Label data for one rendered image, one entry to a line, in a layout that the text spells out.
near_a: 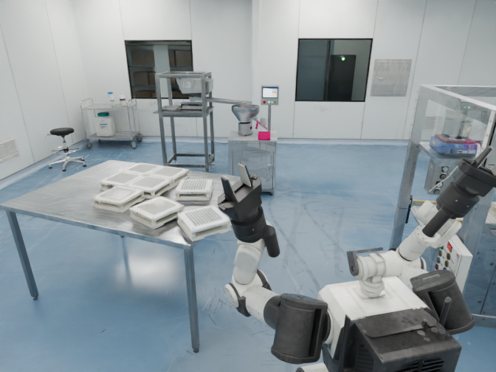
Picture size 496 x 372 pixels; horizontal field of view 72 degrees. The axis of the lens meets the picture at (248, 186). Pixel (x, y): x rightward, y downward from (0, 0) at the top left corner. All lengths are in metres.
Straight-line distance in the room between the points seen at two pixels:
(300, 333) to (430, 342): 0.29
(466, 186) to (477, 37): 6.89
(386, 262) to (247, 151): 3.52
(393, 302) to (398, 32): 6.64
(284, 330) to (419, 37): 6.93
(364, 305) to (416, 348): 0.15
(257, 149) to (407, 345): 3.64
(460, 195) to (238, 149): 3.47
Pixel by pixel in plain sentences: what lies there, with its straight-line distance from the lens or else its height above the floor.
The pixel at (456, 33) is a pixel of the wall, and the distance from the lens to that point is 7.76.
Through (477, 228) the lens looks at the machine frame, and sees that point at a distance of 1.69.
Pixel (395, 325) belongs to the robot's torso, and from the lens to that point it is 0.93.
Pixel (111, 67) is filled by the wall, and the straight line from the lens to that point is 7.65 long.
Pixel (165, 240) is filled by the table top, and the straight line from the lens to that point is 1.99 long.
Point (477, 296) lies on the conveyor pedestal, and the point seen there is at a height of 0.26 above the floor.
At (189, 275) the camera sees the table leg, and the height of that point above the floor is 0.61.
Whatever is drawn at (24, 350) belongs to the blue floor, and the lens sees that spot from 2.86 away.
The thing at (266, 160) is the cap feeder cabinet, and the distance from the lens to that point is 4.36.
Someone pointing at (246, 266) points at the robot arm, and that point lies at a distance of 0.95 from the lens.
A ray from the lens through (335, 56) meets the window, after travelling 7.09.
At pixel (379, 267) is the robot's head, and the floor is 1.31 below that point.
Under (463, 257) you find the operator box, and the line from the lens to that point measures 1.61.
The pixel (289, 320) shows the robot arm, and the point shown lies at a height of 1.21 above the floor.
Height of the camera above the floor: 1.83
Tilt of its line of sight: 22 degrees down
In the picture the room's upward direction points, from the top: straight up
